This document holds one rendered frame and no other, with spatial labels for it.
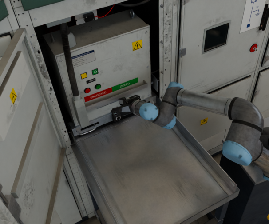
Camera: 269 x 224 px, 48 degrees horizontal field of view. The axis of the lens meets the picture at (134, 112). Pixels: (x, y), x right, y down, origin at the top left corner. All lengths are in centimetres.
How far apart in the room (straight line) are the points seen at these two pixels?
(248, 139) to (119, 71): 76
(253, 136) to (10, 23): 100
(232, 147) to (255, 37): 101
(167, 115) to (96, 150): 48
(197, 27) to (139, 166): 79
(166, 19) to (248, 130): 68
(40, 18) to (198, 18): 79
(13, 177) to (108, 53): 73
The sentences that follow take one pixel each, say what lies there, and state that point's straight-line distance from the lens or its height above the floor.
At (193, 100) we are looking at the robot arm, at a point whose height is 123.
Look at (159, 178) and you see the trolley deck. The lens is 155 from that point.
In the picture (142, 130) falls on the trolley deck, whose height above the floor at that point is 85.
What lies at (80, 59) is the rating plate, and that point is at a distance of 148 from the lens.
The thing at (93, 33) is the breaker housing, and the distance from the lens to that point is 155.
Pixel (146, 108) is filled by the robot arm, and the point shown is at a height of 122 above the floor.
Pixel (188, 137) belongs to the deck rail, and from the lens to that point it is 168.
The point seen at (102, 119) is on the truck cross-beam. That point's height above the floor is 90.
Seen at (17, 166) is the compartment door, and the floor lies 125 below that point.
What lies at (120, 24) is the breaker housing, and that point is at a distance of 160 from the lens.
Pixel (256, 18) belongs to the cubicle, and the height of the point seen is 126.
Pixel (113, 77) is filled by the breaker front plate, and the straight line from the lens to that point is 161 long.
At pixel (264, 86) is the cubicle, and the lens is 247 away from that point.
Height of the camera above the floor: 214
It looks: 44 degrees down
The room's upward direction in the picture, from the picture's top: 5 degrees counter-clockwise
